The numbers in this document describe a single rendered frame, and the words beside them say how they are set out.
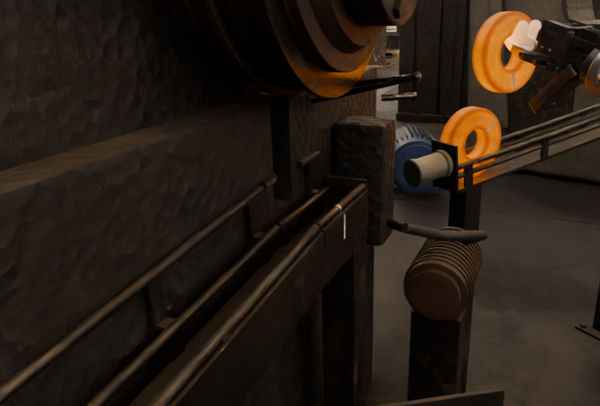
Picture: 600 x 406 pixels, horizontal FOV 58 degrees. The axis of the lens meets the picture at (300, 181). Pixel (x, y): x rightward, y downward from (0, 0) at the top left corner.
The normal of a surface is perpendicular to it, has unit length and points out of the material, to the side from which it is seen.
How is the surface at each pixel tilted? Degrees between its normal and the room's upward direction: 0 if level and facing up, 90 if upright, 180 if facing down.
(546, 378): 0
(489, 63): 89
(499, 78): 89
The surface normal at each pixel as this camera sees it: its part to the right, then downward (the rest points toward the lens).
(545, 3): -0.63, 0.25
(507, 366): -0.03, -0.95
